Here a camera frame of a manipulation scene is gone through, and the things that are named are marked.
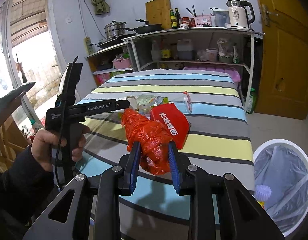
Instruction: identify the green detergent bottle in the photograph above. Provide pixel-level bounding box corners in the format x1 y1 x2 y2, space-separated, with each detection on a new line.
246 88 257 114

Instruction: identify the green snack wrapper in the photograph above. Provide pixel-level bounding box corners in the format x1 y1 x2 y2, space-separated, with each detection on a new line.
124 94 169 111

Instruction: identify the steel steamer pot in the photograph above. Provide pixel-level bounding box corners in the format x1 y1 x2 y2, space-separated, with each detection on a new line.
104 21 127 40

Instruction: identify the clear plastic storage container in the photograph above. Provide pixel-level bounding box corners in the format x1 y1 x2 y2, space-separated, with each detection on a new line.
211 9 230 28

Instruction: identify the pink chopstick holder box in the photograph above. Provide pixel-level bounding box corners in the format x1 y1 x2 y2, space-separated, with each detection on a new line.
194 15 212 28

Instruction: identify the person's left hand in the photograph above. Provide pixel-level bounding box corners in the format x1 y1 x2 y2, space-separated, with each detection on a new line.
31 123 91 172

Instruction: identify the wooden cutting board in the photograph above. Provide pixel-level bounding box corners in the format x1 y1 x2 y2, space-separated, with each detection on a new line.
145 0 172 29

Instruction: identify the black frying pan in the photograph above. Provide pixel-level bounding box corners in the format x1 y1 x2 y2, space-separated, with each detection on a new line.
123 19 164 34

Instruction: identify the red-lid sauce jar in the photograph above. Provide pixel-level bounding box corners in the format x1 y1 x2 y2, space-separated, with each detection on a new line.
179 17 190 28

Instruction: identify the yellow wooden door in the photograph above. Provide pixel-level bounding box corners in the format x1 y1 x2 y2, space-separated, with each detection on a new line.
255 0 308 120

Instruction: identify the white trash bin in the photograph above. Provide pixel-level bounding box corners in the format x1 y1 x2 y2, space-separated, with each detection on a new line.
253 138 308 238

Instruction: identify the white foam fruit net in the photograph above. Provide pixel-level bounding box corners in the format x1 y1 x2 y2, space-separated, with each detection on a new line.
255 185 272 202

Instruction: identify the red noodle packet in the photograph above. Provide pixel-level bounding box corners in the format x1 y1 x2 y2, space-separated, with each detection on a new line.
151 103 190 150

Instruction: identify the striped tablecloth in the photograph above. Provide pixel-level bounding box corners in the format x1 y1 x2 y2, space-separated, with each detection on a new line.
82 69 254 239

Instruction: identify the large dark liquid jug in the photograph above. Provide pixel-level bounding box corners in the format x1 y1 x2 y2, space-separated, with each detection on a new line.
177 39 194 60

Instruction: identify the person's left forearm sleeve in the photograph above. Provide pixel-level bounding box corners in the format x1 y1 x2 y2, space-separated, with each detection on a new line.
0 146 55 239

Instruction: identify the white metal shelf unit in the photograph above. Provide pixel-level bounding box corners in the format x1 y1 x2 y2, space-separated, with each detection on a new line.
86 27 260 109

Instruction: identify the pink storage box lid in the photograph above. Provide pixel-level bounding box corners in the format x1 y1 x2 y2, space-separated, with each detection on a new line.
183 66 241 83

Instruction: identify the red plastic bag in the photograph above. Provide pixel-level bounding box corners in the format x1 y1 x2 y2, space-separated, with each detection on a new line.
121 108 172 175

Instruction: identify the dark sauce bottle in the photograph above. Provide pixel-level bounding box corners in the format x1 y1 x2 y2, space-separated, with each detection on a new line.
175 8 182 28

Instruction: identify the clear plastic cup red rim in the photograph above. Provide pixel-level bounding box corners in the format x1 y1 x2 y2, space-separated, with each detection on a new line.
172 91 193 114

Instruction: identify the green-label oil bottle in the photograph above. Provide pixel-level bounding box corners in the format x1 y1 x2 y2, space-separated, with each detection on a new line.
170 9 177 29

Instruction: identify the yellow-label bottle on shelf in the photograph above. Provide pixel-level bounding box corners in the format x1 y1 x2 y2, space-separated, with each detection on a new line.
161 38 171 61

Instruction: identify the white electric kettle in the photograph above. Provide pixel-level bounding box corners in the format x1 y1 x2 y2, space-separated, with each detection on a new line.
226 0 255 29

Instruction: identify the yellow power strip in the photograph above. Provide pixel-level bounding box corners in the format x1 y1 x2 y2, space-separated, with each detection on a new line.
84 37 93 55

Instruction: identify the pink plastic basket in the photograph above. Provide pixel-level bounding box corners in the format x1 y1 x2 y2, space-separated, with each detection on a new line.
113 58 132 69

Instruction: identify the grey bin liner bag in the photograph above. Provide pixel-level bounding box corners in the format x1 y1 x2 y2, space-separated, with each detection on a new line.
254 146 308 234

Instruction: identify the black induction cooker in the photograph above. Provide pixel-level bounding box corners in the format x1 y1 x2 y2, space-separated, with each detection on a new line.
97 33 135 49

